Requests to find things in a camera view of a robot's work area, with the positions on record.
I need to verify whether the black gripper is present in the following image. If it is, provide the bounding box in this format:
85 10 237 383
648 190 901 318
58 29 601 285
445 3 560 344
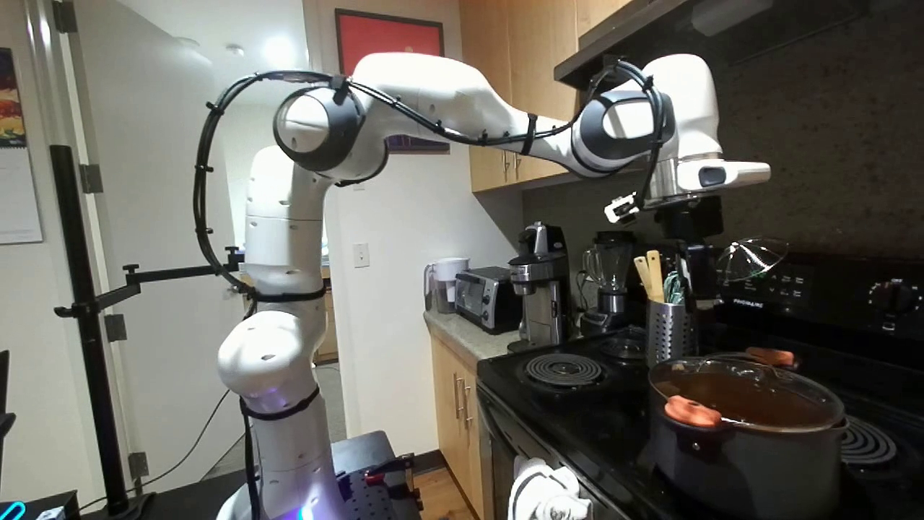
654 194 726 311

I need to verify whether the clear glass pot lid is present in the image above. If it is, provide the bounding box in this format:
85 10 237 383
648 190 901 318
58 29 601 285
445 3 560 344
646 350 848 432

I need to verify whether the black electric stove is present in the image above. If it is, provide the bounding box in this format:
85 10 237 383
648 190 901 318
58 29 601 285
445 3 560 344
472 252 924 520

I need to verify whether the green kitchen utensil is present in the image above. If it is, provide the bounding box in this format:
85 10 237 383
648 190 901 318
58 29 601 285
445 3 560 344
661 265 686 305

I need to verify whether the wooden spatula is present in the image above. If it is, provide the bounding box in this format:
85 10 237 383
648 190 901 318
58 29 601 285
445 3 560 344
644 247 669 305
628 252 657 305

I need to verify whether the perforated metal utensil holder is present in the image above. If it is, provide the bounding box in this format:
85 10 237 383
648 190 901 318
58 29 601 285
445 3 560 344
644 296 698 370

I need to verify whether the silver coffee maker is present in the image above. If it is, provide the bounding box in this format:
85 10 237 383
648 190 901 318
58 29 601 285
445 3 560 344
505 218 570 356

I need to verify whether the silver toaster oven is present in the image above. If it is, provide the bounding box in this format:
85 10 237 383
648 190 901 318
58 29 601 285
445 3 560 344
451 263 524 337

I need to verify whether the white kettle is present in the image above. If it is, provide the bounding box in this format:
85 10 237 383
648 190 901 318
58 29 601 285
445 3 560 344
420 253 472 318

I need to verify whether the narrow wooden lower cabinet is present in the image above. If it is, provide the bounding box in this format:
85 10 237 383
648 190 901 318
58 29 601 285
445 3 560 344
426 331 495 520

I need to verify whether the single wooden upper cabinet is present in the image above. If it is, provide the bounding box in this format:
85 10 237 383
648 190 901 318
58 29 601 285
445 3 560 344
455 0 633 195

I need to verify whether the red framed picture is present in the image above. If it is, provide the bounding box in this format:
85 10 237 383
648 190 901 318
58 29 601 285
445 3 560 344
331 6 446 155

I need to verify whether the black stand pole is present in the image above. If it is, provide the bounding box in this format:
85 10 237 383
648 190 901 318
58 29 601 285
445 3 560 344
45 142 247 520

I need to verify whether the black device with blue light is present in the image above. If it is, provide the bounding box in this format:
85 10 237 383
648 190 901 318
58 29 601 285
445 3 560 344
0 487 85 520

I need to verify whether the black pot with orange handles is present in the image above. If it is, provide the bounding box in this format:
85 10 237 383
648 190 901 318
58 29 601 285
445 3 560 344
644 344 851 520

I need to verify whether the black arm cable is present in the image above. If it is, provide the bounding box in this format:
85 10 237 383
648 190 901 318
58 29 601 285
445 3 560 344
188 54 674 292

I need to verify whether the white wall calendar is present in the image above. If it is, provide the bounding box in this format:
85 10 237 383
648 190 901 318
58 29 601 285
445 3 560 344
0 142 45 247

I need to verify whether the colourful wall picture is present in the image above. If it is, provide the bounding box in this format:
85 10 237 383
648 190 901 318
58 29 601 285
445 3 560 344
0 42 32 151

